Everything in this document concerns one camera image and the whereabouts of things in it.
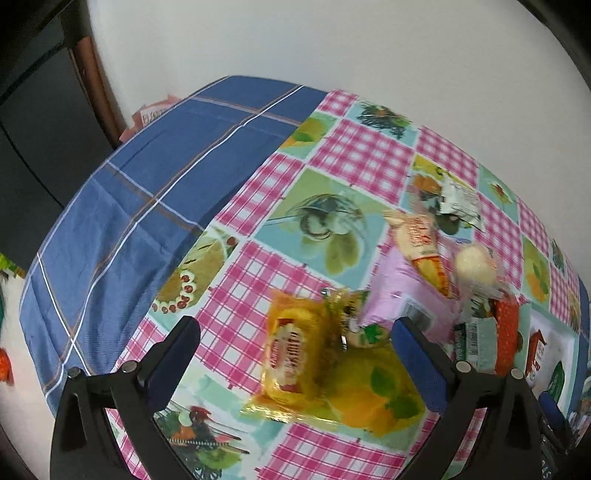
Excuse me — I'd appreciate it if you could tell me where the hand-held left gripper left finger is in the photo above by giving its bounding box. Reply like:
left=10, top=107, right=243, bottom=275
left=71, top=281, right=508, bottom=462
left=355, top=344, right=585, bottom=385
left=50, top=316, right=201, bottom=480

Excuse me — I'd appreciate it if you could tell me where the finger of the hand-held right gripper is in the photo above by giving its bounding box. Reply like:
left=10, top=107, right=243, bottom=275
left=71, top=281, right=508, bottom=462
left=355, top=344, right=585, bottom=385
left=538, top=390, right=578, bottom=450

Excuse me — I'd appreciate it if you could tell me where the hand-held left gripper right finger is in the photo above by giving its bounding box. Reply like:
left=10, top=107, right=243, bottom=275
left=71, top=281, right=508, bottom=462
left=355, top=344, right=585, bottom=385
left=392, top=316, right=543, bottom=480

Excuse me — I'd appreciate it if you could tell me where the light green snack packet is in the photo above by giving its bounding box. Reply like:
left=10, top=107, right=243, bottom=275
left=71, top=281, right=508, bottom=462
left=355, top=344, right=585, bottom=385
left=455, top=318, right=499, bottom=370

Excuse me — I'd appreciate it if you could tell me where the small round jelly cup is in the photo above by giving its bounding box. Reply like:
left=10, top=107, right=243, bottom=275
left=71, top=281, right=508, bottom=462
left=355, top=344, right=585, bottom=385
left=339, top=291, right=393, bottom=349

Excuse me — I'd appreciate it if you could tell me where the pink snack packet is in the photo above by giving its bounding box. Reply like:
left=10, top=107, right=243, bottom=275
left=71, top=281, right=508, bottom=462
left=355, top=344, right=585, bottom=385
left=360, top=249, right=462, bottom=347

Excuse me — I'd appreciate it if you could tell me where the red dotted snack packet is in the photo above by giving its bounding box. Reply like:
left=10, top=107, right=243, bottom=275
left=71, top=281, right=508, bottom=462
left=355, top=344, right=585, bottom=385
left=494, top=298, right=520, bottom=377

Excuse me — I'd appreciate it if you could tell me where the cream red snack packet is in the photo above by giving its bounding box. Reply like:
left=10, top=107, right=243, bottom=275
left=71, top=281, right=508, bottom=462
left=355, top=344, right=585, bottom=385
left=383, top=209, right=455, bottom=298

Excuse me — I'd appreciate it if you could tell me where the yellow cake packet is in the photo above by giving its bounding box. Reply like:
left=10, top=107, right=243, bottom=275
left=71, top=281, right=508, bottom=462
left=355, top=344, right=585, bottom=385
left=242, top=288, right=352, bottom=423

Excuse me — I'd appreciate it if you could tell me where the pink checkered fruit tablecloth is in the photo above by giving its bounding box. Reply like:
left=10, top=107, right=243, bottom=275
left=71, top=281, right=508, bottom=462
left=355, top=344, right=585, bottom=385
left=111, top=88, right=585, bottom=480

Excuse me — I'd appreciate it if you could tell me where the clear wrapped round pastry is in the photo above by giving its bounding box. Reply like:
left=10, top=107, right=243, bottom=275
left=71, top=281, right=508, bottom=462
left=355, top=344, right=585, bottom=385
left=455, top=244, right=502, bottom=289

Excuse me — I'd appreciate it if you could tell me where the silver green snack packet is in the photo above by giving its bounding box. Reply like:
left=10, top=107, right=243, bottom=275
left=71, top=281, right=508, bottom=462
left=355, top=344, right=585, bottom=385
left=436, top=178, right=485, bottom=232

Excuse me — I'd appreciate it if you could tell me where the green patterned item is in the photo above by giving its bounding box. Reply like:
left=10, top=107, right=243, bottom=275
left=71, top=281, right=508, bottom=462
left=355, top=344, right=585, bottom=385
left=0, top=253, right=26, bottom=280

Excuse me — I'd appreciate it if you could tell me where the blue plaid cloth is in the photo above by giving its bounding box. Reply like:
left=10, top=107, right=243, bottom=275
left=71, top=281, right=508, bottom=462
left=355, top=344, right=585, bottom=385
left=18, top=75, right=591, bottom=402

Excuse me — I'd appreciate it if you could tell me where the pink paper box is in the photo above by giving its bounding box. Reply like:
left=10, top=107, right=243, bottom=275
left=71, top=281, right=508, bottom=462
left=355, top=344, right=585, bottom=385
left=119, top=95, right=178, bottom=141

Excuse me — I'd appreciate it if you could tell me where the dark cabinet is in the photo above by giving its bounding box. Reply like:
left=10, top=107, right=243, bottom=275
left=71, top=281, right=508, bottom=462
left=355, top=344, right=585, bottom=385
left=0, top=0, right=116, bottom=259

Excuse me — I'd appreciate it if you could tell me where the brown wooden door frame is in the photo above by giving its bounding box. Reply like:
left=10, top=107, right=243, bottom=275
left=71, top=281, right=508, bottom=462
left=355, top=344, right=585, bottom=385
left=69, top=37, right=127, bottom=148

